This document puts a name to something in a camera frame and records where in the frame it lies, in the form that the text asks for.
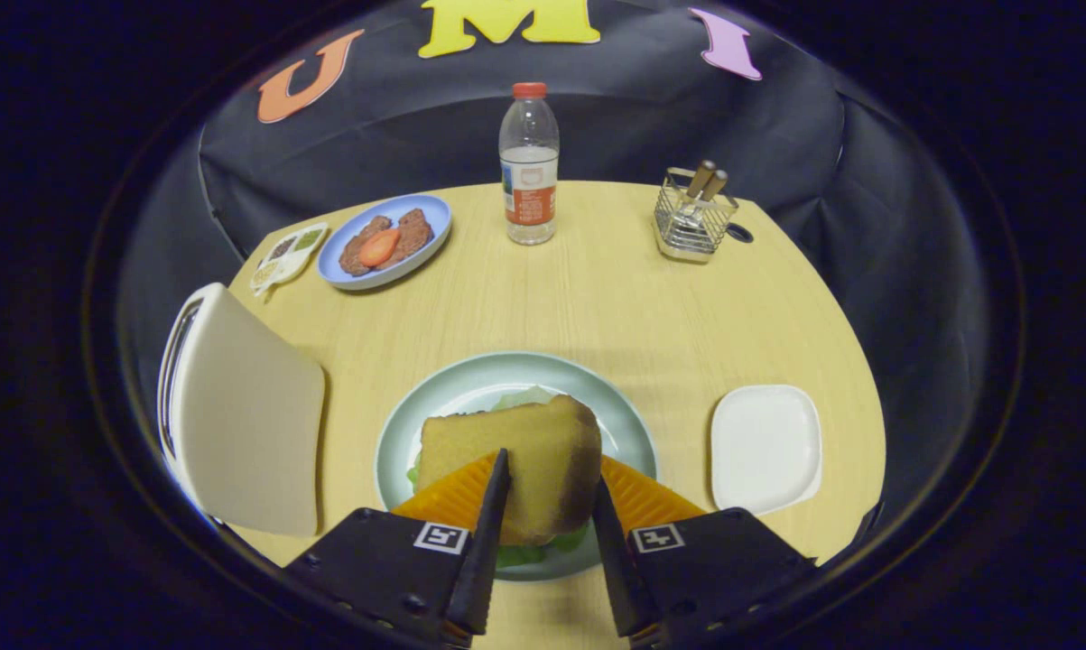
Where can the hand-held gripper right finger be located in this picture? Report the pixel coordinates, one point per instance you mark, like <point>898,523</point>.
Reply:
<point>619,587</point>

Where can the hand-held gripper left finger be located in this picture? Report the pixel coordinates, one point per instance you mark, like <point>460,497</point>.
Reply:
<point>484,569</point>

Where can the toasted bread slice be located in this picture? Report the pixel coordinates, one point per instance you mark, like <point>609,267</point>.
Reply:
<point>542,451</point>

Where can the green lettuce leaf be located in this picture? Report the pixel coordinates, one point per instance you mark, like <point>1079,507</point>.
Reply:
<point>520,397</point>

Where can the pale green plate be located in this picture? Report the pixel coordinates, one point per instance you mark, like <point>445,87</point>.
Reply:
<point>470,379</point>

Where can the small white square plate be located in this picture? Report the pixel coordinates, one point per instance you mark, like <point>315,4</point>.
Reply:
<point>764,451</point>

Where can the white toaster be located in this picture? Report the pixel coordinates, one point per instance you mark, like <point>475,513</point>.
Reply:
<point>254,424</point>

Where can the red tomato slice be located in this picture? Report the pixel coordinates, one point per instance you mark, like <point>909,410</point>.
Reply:
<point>378,248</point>

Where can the brown meat patty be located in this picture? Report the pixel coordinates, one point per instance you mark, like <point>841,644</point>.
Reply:
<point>351,257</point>
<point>416,230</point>

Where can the blue plate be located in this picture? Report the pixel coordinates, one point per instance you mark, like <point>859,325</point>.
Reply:
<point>430,217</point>

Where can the white seasoning dish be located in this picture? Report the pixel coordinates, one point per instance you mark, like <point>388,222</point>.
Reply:
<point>281,266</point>

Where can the black table grommet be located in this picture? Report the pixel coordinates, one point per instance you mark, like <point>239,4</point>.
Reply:
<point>741,234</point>

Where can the clear plastic water bottle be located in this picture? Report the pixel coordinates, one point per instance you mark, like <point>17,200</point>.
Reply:
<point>529,181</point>

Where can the black backdrop cloth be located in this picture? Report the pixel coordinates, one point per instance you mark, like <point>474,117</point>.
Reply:
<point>642,117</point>

